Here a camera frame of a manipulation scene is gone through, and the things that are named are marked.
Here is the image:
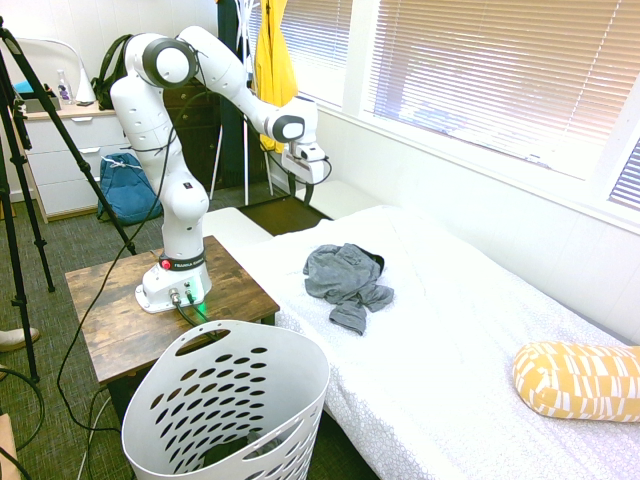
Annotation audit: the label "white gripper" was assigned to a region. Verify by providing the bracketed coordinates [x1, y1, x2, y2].
[281, 144, 326, 207]

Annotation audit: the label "grey knit clothes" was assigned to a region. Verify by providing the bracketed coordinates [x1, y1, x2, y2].
[302, 243, 396, 337]

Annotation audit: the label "white perforated laundry basket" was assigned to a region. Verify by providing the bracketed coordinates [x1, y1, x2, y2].
[121, 319, 331, 480]

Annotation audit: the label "white bench cushion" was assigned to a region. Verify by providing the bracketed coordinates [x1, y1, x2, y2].
[294, 178, 381, 221]
[202, 207, 275, 247]

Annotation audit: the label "white coat rack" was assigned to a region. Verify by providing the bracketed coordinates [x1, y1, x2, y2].
[208, 0, 276, 207]

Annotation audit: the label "dark wooden dresser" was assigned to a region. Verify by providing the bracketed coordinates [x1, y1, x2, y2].
[162, 82, 266, 199]

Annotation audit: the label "yellow hanging jacket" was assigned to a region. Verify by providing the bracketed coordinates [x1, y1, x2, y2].
[253, 0, 300, 154]

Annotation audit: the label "wide white window blinds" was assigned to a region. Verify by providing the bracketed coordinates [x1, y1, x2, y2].
[363, 0, 640, 179]

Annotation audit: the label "rustic wooden side table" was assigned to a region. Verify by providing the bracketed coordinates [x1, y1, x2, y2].
[64, 234, 281, 416]

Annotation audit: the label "black backpack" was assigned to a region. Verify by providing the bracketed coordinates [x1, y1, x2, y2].
[89, 33, 134, 111]

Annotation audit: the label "white desk lamp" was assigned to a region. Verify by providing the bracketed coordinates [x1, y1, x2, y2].
[17, 37, 96, 106]

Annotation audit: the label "white drawer dresser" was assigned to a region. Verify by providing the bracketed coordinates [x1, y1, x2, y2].
[14, 107, 134, 224]

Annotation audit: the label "clear spray bottle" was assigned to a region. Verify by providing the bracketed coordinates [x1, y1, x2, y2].
[54, 68, 75, 106]

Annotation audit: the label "narrow white window blinds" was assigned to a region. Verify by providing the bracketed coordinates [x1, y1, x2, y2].
[607, 134, 640, 206]

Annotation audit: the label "tan shoe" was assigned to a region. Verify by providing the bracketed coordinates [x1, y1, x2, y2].
[0, 327, 41, 353]

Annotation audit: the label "yellow white patterned pillow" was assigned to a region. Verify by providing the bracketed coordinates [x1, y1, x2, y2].
[512, 341, 640, 424]

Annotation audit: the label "grey green base cable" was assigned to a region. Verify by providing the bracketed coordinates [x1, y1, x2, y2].
[188, 298, 222, 344]

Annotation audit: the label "blue drawstring bag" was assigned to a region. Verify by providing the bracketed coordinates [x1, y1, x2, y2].
[96, 152, 164, 226]

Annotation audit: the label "long black robot cable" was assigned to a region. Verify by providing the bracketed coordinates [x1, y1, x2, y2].
[55, 47, 211, 434]

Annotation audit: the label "black camera tripod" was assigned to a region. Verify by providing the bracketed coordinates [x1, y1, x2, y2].
[0, 14, 139, 384]

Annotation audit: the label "black floor cable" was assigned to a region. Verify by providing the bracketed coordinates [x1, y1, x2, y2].
[0, 367, 46, 480]

